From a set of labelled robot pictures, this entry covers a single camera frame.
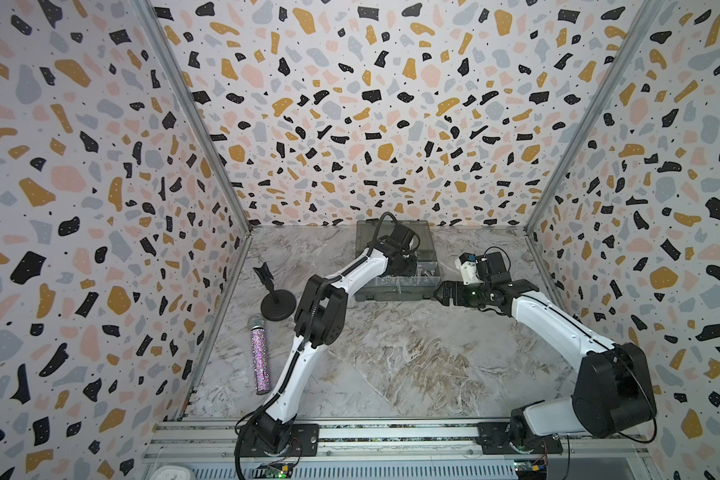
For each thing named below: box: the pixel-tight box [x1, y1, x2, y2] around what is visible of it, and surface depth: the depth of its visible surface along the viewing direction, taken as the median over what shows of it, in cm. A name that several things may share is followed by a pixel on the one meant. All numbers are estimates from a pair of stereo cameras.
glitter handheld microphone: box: [248, 314, 270, 395], surface depth 87 cm
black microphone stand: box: [252, 262, 297, 321], surface depth 98 cm
